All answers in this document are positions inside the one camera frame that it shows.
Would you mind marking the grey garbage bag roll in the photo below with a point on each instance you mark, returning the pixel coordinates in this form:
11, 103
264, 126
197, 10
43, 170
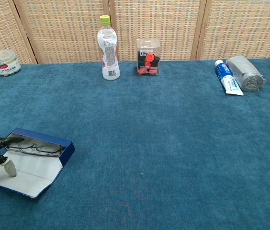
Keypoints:
244, 72

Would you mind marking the wire-frame eyeglasses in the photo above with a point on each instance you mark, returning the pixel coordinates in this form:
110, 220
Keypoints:
48, 149

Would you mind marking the woven wicker folding screen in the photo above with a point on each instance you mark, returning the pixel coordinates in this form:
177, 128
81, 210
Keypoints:
163, 24

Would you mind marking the blue folding glasses case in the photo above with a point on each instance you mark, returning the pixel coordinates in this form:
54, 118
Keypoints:
37, 167

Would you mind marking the blue carpet table mat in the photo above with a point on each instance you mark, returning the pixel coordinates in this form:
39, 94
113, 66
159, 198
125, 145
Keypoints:
161, 143

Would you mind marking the red snack box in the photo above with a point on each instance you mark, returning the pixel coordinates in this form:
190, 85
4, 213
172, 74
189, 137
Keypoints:
148, 60

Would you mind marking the clear round plastic jar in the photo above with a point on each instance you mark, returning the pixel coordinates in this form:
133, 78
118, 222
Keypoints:
3, 64

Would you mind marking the blue white toothpaste tube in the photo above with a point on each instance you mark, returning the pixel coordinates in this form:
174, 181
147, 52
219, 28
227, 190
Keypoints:
229, 80

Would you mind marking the clear bottle with green cap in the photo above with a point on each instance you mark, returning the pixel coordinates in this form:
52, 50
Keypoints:
108, 55

